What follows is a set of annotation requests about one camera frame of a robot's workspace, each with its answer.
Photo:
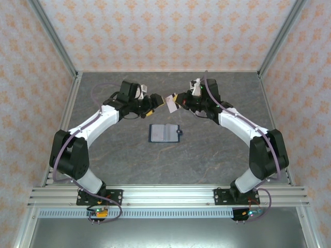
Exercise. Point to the navy blue card holder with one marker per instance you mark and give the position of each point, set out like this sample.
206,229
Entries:
165,133

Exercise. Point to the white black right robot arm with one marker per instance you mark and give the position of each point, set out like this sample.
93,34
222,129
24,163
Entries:
238,126

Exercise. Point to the controller board with yellow connector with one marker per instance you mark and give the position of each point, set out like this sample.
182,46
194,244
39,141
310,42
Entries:
99,213

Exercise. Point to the controller board with green light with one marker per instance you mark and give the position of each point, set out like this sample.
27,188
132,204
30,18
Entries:
248,214

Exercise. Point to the grey metal panel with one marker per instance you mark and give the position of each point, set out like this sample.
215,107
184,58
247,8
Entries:
165,232

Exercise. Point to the aluminium side rail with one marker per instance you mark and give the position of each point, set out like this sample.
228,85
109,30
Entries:
269,103
70,103

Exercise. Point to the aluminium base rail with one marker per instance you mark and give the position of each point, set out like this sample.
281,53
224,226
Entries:
168,196

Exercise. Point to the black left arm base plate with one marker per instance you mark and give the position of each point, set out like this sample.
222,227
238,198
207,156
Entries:
116,196

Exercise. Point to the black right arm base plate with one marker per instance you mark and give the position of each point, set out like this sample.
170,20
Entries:
219,196

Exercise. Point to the aluminium frame post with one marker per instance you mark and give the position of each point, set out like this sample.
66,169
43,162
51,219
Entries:
53,36
282,36

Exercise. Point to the aluminium frame leg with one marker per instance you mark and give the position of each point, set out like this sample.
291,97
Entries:
309,230
27,230

